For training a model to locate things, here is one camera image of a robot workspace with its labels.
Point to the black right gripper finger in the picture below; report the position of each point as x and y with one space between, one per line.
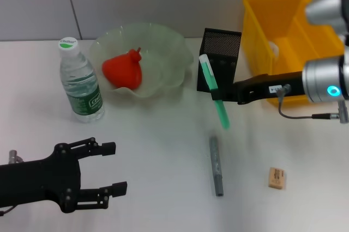
229 94

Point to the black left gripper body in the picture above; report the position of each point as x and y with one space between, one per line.
41 180

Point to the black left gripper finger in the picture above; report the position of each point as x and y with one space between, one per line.
105 149
114 189

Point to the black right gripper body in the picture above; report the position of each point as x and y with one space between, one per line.
267 87

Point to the white paper ball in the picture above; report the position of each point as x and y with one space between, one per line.
275 49

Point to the clear green-label water bottle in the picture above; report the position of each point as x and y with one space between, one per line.
84 93

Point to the grey pen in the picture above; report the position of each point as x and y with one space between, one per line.
217 174

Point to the red-orange toy orange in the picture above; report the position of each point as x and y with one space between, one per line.
122 68

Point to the beige eraser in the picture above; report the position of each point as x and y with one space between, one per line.
277 179

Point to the black mesh pen holder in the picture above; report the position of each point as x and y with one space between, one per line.
223 44

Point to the pale green glass fruit plate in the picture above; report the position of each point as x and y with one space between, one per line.
163 52

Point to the yellow plastic bin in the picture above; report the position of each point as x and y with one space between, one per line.
297 25

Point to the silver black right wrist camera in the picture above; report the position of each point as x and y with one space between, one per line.
324 8

